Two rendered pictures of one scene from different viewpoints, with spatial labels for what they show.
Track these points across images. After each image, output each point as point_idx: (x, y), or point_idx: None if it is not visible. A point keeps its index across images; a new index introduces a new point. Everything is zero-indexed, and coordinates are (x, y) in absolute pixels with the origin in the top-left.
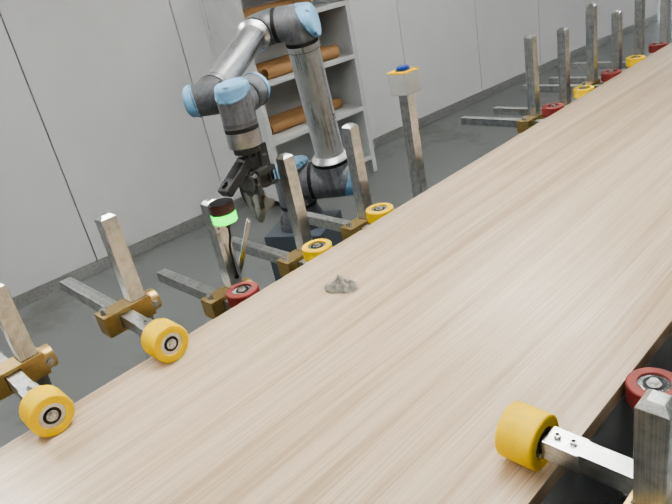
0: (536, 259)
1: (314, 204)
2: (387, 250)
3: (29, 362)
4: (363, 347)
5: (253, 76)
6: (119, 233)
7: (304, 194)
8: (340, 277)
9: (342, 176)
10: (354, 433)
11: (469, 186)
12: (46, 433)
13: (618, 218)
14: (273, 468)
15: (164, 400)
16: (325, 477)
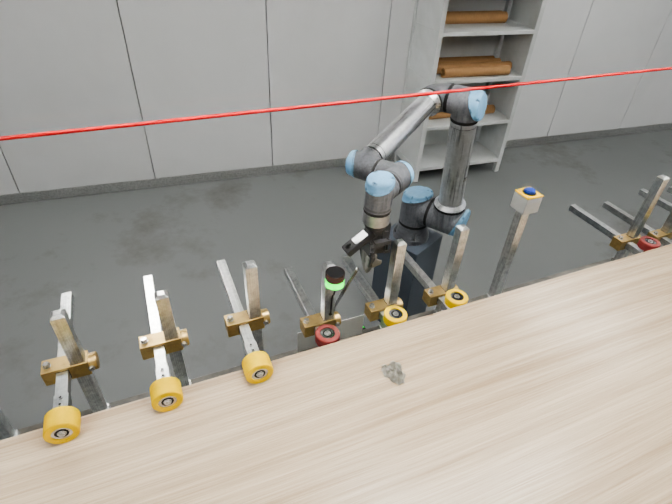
0: (545, 432)
1: (423, 228)
2: (442, 350)
3: (170, 342)
4: (380, 451)
5: (403, 169)
6: (255, 278)
7: (418, 220)
8: (395, 365)
9: (451, 223)
10: None
11: (535, 308)
12: (161, 410)
13: (633, 423)
14: None
15: (238, 420)
16: None
